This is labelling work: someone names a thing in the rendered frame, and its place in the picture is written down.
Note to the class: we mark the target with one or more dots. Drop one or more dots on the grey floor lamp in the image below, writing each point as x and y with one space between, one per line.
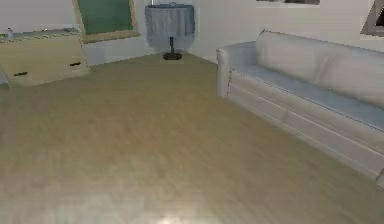
170 20

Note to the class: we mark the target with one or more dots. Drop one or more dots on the pale grey sofa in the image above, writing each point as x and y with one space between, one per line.
300 83

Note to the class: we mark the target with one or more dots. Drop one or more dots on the dark framed window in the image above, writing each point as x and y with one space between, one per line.
288 2

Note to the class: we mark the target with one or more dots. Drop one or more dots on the beige chest of drawers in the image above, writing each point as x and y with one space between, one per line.
43 56

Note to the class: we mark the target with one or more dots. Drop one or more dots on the small grey bottle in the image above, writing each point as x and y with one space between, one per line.
9 33

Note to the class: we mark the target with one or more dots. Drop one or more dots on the grey framed picture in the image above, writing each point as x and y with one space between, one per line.
375 20

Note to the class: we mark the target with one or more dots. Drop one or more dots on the green picture with wooden frame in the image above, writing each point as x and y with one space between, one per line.
105 16

